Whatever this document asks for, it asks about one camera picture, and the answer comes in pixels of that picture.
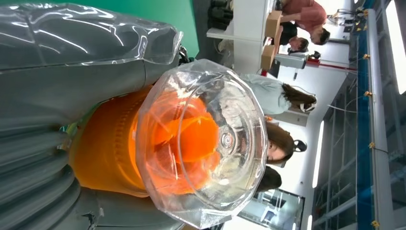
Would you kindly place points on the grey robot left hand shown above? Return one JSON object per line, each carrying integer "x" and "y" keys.
{"x": 79, "y": 63}

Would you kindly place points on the orange bottle with clear cap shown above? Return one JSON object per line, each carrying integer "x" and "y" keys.
{"x": 190, "y": 143}

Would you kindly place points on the black bags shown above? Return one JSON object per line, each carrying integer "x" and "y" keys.
{"x": 220, "y": 14}

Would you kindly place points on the brown cardboard box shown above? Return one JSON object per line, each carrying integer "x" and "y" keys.
{"x": 268, "y": 57}
{"x": 273, "y": 23}

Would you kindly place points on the person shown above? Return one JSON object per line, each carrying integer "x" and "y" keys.
{"x": 271, "y": 179}
{"x": 280, "y": 144}
{"x": 309, "y": 17}
{"x": 269, "y": 93}
{"x": 293, "y": 39}

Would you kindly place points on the grey box device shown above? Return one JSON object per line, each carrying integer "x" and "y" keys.
{"x": 290, "y": 61}

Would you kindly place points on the red bar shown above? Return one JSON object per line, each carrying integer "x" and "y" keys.
{"x": 336, "y": 67}

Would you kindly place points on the blue window beam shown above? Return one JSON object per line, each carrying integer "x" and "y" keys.
{"x": 364, "y": 127}

